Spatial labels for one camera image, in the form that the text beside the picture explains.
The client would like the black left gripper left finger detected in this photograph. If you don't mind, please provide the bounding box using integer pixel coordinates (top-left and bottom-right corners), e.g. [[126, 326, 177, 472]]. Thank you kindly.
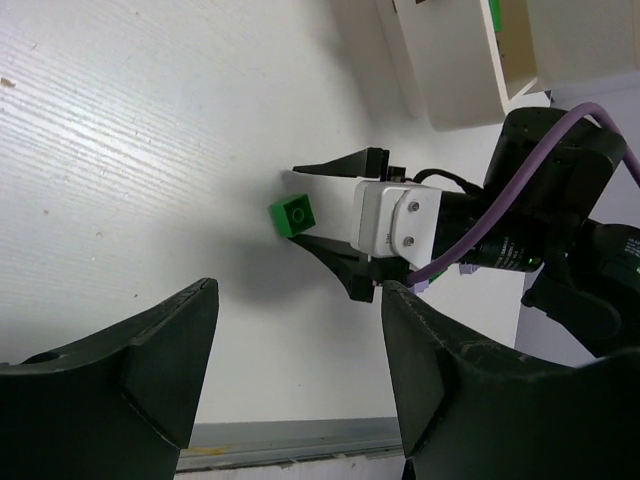
[[1, 278, 219, 479]]

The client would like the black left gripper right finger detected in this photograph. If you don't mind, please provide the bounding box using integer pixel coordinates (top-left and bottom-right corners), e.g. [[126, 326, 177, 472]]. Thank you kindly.
[[381, 281, 639, 479]]

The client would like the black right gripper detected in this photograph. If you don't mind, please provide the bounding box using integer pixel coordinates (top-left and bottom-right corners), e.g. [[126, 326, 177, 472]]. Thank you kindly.
[[292, 147, 544, 301]]

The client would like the dark green lego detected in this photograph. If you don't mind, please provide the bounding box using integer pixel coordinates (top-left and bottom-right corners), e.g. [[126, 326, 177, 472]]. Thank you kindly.
[[269, 194, 316, 238]]

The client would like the white drawer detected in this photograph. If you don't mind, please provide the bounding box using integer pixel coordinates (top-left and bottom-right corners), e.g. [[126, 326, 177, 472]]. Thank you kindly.
[[376, 0, 537, 131]]

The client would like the lilac square lego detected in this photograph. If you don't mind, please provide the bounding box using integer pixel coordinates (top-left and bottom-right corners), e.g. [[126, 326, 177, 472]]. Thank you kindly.
[[458, 264, 479, 275]]

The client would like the white drawer cabinet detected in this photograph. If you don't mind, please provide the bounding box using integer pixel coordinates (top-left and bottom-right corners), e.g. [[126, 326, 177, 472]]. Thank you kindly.
[[489, 1, 639, 96]]

